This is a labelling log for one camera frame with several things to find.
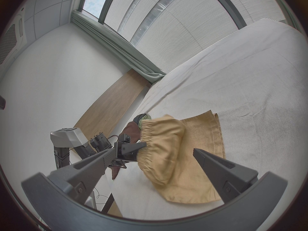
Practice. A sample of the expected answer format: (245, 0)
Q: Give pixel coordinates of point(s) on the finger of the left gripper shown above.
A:
(132, 148)

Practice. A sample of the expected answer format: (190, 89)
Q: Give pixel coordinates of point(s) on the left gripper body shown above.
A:
(101, 142)

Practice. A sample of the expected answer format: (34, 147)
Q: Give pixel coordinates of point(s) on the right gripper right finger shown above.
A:
(226, 174)

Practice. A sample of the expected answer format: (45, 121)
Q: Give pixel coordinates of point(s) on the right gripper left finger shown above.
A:
(84, 174)

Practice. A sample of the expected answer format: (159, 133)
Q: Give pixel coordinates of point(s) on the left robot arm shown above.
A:
(67, 136)

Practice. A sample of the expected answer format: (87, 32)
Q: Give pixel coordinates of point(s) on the brown waffle knit garment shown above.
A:
(131, 131)

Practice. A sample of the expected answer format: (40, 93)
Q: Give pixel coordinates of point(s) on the dark grey garment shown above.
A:
(136, 119)

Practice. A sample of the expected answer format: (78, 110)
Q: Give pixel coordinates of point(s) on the green garment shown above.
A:
(145, 118)

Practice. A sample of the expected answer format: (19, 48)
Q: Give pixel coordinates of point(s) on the pale green curtain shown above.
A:
(108, 40)

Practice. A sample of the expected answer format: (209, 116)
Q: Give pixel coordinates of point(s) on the window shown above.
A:
(180, 20)

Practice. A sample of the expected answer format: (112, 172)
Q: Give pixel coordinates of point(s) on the white air conditioner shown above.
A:
(13, 37)

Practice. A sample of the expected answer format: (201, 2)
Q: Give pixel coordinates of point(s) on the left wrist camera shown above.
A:
(125, 138)

